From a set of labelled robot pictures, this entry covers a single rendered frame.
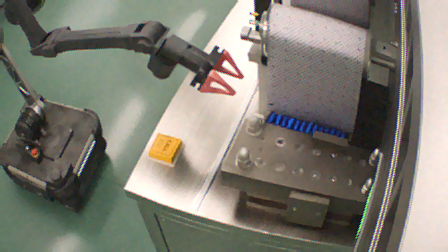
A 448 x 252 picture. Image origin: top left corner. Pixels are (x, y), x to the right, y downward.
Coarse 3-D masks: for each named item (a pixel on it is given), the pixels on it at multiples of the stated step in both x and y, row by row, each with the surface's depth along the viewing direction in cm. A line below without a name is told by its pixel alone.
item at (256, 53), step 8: (256, 32) 127; (248, 40) 127; (256, 40) 127; (256, 48) 131; (248, 56) 131; (256, 56) 130; (264, 56) 129; (264, 64) 131; (264, 72) 134; (264, 80) 136; (264, 88) 138; (264, 96) 140; (256, 104) 149; (264, 104) 142; (256, 112) 147; (264, 112) 144; (264, 120) 145
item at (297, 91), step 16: (272, 64) 120; (288, 64) 118; (272, 80) 123; (288, 80) 121; (304, 80) 119; (320, 80) 117; (336, 80) 115; (272, 96) 127; (288, 96) 125; (304, 96) 123; (320, 96) 121; (336, 96) 118; (352, 96) 116; (272, 112) 131; (288, 112) 129; (304, 112) 127; (320, 112) 124; (336, 112) 122; (352, 112) 120; (336, 128) 126; (352, 128) 124
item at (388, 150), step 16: (400, 0) 98; (400, 16) 96; (400, 32) 94; (400, 48) 89; (400, 64) 85; (400, 80) 80; (400, 96) 76; (400, 112) 74; (384, 144) 99; (384, 160) 86; (384, 176) 75; (384, 192) 65; (368, 224) 77; (368, 240) 64
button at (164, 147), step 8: (160, 136) 141; (168, 136) 141; (152, 144) 140; (160, 144) 139; (168, 144) 139; (176, 144) 139; (152, 152) 138; (160, 152) 138; (168, 152) 138; (176, 152) 139; (168, 160) 137
